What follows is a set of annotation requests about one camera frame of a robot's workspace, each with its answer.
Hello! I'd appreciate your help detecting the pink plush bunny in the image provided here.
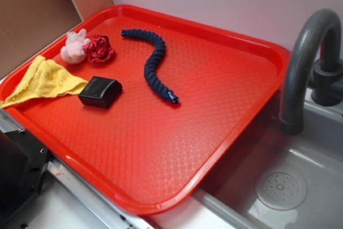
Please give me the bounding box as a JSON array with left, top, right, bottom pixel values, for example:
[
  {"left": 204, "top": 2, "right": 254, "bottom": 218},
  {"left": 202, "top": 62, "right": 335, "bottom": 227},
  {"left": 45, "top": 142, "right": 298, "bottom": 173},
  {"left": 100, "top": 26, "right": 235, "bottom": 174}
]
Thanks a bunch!
[{"left": 61, "top": 28, "right": 91, "bottom": 64}]

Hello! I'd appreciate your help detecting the red plastic tray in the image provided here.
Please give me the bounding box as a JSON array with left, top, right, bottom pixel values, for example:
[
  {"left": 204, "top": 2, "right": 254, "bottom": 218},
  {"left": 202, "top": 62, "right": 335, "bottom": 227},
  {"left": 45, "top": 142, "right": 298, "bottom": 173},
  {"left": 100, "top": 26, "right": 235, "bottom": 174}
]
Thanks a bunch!
[{"left": 6, "top": 5, "right": 289, "bottom": 215}]

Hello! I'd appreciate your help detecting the black rectangular block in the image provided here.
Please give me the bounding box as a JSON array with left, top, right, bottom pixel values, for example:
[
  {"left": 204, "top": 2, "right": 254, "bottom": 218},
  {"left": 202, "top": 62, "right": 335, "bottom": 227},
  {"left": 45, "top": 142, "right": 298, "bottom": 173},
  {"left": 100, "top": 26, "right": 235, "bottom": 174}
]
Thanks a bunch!
[{"left": 78, "top": 76, "right": 123, "bottom": 108}]

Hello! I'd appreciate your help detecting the red fabric scrunchie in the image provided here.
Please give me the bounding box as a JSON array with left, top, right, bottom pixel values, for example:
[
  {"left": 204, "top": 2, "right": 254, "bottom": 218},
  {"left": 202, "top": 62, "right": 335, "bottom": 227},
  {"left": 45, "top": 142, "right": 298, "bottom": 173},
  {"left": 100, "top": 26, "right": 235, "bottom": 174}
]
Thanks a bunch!
[{"left": 83, "top": 33, "right": 115, "bottom": 63}]

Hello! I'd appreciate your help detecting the grey toy sink basin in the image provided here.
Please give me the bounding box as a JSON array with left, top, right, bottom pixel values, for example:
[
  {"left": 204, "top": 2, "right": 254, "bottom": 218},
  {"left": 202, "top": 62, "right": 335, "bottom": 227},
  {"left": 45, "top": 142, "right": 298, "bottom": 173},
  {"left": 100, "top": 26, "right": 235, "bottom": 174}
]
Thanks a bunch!
[{"left": 194, "top": 94, "right": 342, "bottom": 228}]

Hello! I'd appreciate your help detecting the yellow knitted cloth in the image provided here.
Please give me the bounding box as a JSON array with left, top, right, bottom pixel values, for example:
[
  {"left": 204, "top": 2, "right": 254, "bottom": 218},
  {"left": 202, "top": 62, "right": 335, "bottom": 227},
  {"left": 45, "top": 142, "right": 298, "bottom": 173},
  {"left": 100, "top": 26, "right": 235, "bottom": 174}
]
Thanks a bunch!
[{"left": 1, "top": 55, "right": 88, "bottom": 109}]

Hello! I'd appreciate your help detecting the round sink drain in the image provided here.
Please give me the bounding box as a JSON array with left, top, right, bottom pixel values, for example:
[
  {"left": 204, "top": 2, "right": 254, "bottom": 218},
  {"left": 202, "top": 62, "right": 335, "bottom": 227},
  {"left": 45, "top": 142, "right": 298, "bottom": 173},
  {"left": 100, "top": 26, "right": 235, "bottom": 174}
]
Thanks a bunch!
[{"left": 255, "top": 167, "right": 308, "bottom": 211}]

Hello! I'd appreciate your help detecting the grey curved faucet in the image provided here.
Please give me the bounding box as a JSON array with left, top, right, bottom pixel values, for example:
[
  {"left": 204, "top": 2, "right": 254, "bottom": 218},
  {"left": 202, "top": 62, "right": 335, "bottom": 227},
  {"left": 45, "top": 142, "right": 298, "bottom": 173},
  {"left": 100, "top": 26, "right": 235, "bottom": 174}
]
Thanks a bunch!
[{"left": 279, "top": 9, "right": 342, "bottom": 135}]

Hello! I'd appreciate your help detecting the brown cardboard panel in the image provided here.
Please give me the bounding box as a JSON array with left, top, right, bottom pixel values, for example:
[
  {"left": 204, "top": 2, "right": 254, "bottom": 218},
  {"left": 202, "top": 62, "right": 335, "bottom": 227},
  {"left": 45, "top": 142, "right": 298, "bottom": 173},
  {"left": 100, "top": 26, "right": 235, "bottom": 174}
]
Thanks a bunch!
[{"left": 1, "top": 0, "right": 113, "bottom": 78}]

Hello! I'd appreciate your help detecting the dark blue braided rope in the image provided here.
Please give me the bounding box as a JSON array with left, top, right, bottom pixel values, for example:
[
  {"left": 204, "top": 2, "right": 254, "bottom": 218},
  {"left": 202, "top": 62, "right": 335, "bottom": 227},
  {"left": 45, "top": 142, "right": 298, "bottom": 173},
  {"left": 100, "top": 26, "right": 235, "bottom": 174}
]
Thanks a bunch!
[{"left": 120, "top": 28, "right": 181, "bottom": 106}]

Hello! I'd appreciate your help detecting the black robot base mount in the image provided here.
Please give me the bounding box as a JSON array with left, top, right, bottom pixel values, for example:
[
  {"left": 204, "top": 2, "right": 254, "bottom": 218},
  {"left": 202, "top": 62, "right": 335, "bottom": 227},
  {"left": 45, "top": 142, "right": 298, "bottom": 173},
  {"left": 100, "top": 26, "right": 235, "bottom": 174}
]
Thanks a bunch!
[{"left": 1, "top": 130, "right": 50, "bottom": 228}]

